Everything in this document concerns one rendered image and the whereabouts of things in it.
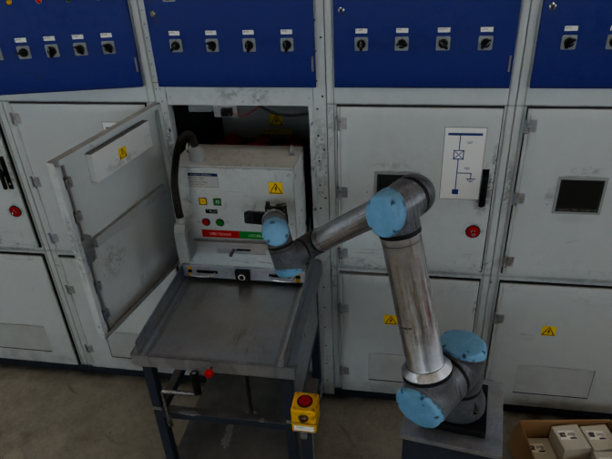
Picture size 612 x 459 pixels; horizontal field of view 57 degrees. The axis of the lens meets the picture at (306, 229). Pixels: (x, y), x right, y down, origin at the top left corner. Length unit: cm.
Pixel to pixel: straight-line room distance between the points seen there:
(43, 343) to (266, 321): 162
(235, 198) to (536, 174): 117
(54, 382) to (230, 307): 149
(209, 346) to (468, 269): 114
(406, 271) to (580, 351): 149
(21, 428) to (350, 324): 177
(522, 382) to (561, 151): 120
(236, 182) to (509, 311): 134
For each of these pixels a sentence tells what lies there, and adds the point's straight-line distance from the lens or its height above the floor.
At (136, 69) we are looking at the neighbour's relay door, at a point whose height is 172.
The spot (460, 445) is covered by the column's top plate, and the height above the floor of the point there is 75.
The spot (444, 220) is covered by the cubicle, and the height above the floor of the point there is 109.
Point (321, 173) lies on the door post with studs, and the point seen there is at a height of 128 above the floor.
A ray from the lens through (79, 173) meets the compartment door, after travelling 211.
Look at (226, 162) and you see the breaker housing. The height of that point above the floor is 139.
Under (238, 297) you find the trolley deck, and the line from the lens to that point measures 239.
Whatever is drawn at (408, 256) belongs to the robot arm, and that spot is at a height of 144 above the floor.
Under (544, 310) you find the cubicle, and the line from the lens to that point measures 271.
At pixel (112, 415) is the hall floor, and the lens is 324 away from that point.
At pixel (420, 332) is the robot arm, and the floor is 121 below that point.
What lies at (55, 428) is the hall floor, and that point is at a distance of 330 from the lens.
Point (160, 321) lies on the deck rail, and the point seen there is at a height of 85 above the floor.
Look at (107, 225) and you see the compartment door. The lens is 226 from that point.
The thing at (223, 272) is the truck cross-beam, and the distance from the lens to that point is 246.
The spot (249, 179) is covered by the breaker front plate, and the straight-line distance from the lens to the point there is 221.
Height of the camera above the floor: 228
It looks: 31 degrees down
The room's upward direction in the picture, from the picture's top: 3 degrees counter-clockwise
